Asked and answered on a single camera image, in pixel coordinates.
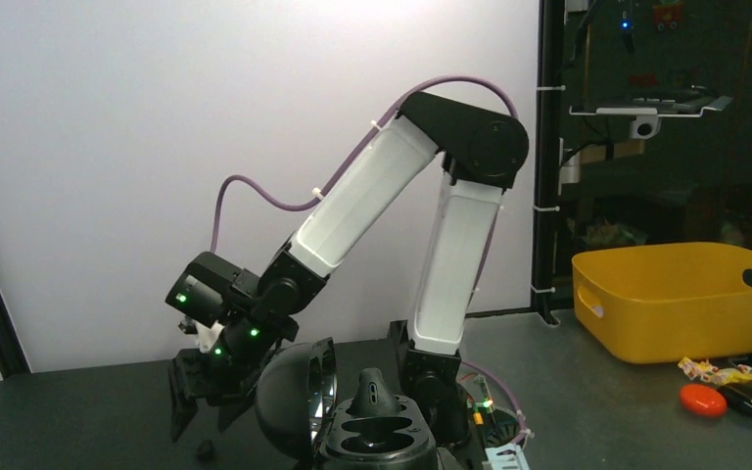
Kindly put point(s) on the black oval object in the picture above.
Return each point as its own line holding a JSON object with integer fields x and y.
{"x": 300, "y": 411}

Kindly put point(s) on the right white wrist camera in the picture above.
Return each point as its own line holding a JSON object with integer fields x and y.
{"x": 206, "y": 337}

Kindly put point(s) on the red orange small object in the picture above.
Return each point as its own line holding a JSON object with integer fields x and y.
{"x": 702, "y": 400}

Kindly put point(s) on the white bracket on shelf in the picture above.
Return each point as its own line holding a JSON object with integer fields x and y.
{"x": 647, "y": 114}

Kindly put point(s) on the yellow plastic bin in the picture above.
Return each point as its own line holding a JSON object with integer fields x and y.
{"x": 661, "y": 303}

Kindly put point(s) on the black oval gadget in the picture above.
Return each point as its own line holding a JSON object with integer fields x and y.
{"x": 738, "y": 397}

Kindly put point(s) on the white slotted cable duct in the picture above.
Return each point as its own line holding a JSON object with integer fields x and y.
{"x": 507, "y": 457}

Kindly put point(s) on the yellow candy wrapper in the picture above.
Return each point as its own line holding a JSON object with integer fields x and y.
{"x": 709, "y": 373}

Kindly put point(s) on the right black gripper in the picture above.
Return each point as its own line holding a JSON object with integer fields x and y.
{"x": 255, "y": 319}

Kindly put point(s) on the front right black frame post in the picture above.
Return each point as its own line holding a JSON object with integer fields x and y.
{"x": 547, "y": 147}

